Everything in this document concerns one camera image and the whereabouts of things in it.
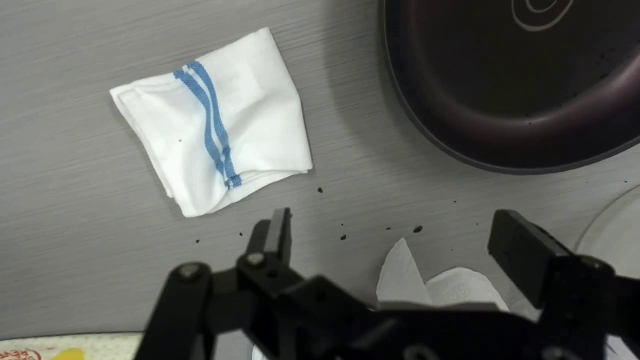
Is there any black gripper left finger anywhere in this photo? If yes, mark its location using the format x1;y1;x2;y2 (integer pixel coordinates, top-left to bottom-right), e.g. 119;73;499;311
135;206;369;360

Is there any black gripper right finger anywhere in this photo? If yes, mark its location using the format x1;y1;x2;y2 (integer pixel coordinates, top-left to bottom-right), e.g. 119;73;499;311
488;210;640;360

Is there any white blue-striped dish cloth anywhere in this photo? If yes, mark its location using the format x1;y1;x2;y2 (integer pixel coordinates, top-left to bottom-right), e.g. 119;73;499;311
111;28;315;219

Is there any black frying pan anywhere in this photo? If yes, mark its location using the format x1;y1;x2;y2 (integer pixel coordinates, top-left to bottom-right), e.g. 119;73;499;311
381;0;640;175

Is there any white round tray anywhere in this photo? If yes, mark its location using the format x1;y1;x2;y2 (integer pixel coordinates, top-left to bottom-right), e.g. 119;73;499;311
577;186;640;278

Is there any yellow printed bag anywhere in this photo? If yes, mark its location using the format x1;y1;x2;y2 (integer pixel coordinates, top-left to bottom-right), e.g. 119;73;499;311
0;334;141;360

